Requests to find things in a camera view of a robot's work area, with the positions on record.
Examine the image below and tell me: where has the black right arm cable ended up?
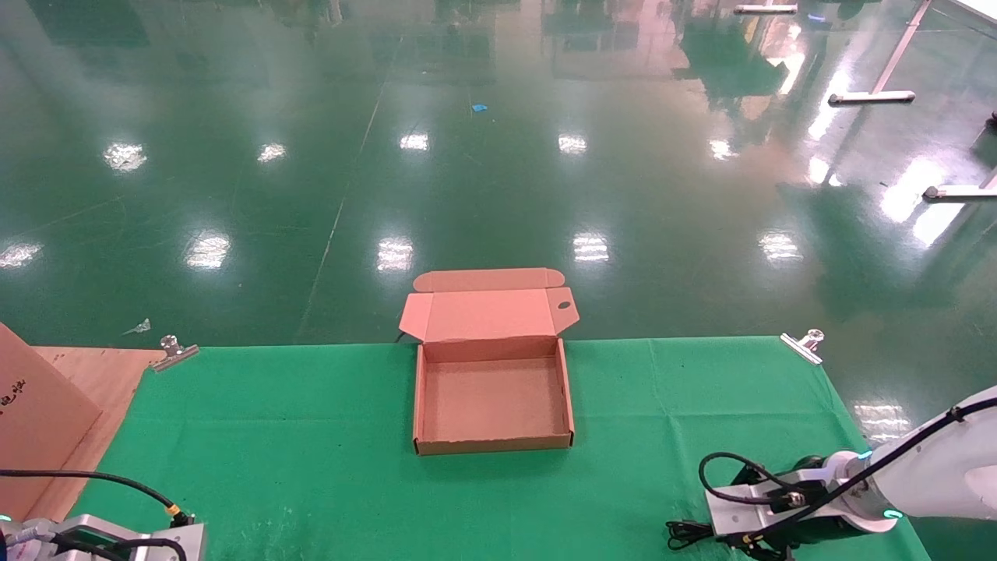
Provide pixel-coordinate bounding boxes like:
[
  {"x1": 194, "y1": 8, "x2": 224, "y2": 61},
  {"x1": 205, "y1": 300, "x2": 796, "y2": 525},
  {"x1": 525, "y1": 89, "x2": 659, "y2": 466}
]
[{"x1": 699, "y1": 396, "x2": 997, "y2": 546}]

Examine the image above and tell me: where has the green tablecloth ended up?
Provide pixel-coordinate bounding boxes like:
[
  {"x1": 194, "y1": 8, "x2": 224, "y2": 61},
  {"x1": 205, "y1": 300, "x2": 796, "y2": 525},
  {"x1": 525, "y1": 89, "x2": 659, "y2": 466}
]
[{"x1": 69, "y1": 337, "x2": 932, "y2": 561}]

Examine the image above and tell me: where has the white height-adjustable table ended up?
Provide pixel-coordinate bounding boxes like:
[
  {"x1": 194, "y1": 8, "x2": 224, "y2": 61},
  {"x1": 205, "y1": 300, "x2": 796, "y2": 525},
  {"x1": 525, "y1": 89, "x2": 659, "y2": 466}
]
[{"x1": 828, "y1": 0, "x2": 997, "y2": 203}]

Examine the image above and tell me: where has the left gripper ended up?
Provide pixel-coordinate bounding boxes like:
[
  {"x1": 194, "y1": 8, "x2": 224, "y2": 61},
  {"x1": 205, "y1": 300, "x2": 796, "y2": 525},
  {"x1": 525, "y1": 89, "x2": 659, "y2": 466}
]
[{"x1": 27, "y1": 514, "x2": 207, "y2": 561}]

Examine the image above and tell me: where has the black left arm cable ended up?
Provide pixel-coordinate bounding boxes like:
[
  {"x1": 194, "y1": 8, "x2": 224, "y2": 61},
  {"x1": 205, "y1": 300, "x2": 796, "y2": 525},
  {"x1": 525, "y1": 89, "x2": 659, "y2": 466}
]
[{"x1": 0, "y1": 470, "x2": 196, "y2": 561}]

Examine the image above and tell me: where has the silver binder clip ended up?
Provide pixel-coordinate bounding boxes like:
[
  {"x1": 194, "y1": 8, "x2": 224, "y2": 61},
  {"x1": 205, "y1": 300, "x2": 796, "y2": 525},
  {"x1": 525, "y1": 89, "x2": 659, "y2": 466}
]
[
  {"x1": 780, "y1": 329, "x2": 825, "y2": 365},
  {"x1": 150, "y1": 335, "x2": 200, "y2": 373}
]

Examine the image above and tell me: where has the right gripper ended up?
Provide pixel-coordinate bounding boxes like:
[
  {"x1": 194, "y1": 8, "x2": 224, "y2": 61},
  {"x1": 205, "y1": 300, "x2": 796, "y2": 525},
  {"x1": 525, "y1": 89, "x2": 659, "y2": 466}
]
[{"x1": 705, "y1": 457, "x2": 873, "y2": 561}]

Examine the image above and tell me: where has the large printed cardboard box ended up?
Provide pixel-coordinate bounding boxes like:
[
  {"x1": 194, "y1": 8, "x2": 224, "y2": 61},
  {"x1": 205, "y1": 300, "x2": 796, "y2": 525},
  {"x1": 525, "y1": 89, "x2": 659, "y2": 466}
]
[{"x1": 0, "y1": 322, "x2": 104, "y2": 521}]

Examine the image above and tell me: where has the open flat cardboard box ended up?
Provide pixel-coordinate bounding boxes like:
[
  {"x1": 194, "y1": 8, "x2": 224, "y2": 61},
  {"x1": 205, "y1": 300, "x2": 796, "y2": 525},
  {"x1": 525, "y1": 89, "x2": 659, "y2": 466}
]
[{"x1": 399, "y1": 268, "x2": 581, "y2": 457}]

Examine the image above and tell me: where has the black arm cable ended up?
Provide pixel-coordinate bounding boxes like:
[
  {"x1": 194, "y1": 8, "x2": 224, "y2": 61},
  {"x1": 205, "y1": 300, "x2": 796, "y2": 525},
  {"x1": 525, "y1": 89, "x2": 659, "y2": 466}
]
[
  {"x1": 0, "y1": 470, "x2": 196, "y2": 561},
  {"x1": 699, "y1": 396, "x2": 997, "y2": 546}
]

